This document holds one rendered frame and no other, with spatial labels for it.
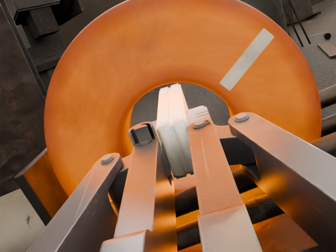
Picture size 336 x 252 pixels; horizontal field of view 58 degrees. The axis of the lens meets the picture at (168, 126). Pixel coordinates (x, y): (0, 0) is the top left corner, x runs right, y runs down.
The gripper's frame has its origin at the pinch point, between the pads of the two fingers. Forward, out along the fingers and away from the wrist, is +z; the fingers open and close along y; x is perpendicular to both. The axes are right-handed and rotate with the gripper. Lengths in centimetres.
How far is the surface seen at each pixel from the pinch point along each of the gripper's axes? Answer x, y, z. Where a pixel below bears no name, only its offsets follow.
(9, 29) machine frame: 9.5, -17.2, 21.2
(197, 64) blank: 3.3, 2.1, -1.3
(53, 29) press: 20, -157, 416
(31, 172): 0.9, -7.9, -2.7
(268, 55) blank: 2.6, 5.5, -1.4
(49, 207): -1.1, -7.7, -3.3
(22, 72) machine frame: 4.4, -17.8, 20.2
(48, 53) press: -7, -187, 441
